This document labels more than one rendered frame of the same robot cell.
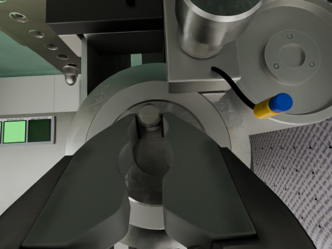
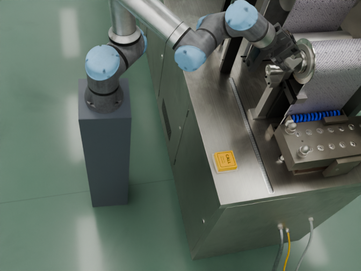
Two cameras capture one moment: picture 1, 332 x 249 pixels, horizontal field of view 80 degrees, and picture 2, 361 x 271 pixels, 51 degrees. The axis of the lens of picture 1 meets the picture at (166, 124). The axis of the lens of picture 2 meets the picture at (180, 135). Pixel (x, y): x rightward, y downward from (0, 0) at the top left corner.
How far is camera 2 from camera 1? 126 cm
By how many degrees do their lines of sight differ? 71
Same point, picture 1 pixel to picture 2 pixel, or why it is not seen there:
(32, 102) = not seen: outside the picture
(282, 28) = not seen: hidden behind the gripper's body
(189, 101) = not seen: hidden behind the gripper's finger
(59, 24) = (293, 97)
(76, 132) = (307, 80)
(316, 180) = (307, 13)
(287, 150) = (316, 20)
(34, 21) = (332, 142)
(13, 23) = (337, 150)
